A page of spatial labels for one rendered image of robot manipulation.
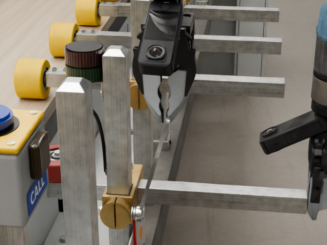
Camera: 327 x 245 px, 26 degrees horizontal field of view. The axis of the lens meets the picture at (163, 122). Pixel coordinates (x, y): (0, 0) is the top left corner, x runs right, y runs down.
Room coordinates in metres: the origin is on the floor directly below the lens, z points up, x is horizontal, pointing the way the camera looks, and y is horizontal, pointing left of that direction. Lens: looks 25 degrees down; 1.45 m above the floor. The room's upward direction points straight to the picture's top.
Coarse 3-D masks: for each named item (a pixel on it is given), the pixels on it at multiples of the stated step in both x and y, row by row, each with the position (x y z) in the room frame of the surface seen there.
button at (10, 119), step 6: (0, 108) 0.50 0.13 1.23; (6, 108) 0.50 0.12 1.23; (0, 114) 0.49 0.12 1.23; (6, 114) 0.49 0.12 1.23; (12, 114) 0.50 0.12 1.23; (0, 120) 0.48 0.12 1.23; (6, 120) 0.49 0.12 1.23; (12, 120) 0.49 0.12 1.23; (0, 126) 0.48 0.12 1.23; (6, 126) 0.49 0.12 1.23
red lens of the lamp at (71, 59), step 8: (64, 48) 1.00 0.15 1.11; (104, 48) 1.01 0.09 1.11; (72, 56) 0.98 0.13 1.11; (80, 56) 0.98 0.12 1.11; (88, 56) 0.98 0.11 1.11; (96, 56) 0.99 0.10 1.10; (72, 64) 0.98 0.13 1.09; (80, 64) 0.98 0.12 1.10; (88, 64) 0.98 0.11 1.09; (96, 64) 0.99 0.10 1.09
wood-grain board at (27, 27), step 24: (0, 0) 2.06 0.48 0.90; (24, 0) 2.06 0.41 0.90; (48, 0) 2.06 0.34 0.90; (72, 0) 2.06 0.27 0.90; (120, 0) 2.06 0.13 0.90; (0, 24) 1.82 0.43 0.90; (24, 24) 1.82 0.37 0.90; (48, 24) 1.82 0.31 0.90; (0, 48) 1.62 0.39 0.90; (24, 48) 1.62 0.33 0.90; (48, 48) 1.62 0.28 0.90; (0, 72) 1.46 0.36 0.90; (0, 96) 1.32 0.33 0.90; (48, 96) 1.32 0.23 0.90
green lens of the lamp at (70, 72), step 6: (66, 66) 0.99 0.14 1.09; (66, 72) 1.00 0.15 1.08; (72, 72) 0.98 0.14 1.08; (78, 72) 0.98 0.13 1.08; (84, 72) 0.98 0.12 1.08; (90, 72) 0.98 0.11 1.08; (96, 72) 0.99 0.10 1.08; (102, 72) 0.99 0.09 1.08; (90, 78) 0.98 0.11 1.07; (96, 78) 0.98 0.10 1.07; (102, 78) 0.99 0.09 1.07
